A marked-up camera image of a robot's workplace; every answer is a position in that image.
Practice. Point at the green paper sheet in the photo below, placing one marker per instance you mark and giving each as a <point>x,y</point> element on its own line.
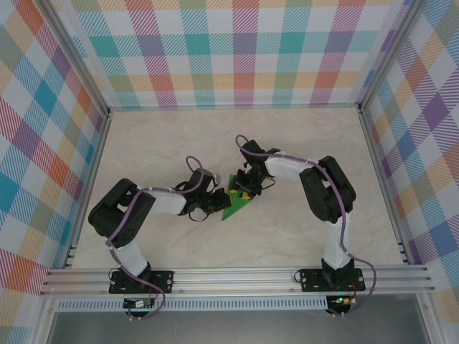
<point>233,209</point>

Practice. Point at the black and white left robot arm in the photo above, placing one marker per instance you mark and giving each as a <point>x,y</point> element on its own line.
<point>114,215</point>

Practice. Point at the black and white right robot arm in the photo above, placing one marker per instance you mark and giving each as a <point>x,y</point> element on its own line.
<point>330,197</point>

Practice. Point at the grey metal panel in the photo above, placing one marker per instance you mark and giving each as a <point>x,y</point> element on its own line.
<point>233,329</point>

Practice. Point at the circuit board with label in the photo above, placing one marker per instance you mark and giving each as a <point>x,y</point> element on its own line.
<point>138,304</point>

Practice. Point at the circuit board with green light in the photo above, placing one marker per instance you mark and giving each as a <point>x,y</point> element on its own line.
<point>342,300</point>

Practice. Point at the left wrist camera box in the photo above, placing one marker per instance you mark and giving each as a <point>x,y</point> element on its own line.
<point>217,178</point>

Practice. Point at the aluminium table end rail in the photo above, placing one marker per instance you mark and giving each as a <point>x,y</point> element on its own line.
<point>233,106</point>

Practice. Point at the wide aluminium mounting rail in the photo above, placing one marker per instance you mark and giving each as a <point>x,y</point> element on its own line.
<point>233,281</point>

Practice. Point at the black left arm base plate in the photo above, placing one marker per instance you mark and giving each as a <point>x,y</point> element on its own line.
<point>161,281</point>

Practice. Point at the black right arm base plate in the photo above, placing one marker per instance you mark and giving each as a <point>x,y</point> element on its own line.
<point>312,281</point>

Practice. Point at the aluminium table side rail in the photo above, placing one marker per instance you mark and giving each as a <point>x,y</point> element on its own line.
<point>91,179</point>
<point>383,179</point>

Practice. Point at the aluminium frame post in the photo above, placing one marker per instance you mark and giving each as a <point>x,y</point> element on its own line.
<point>390,53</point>
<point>77,57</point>

